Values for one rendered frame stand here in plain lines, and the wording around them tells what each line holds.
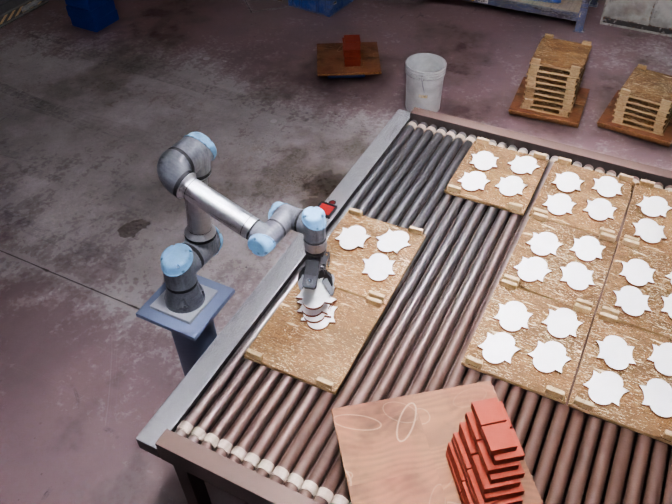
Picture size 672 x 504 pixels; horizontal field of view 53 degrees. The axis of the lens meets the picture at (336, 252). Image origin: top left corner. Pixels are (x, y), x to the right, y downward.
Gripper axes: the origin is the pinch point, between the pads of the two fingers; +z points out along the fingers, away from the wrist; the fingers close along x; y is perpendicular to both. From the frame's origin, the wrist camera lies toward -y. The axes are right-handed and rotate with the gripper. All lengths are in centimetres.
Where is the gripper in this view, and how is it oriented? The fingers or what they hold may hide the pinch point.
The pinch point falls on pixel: (316, 292)
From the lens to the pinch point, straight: 235.9
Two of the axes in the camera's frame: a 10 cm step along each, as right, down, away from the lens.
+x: -9.7, -1.5, 1.7
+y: 2.2, -6.9, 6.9
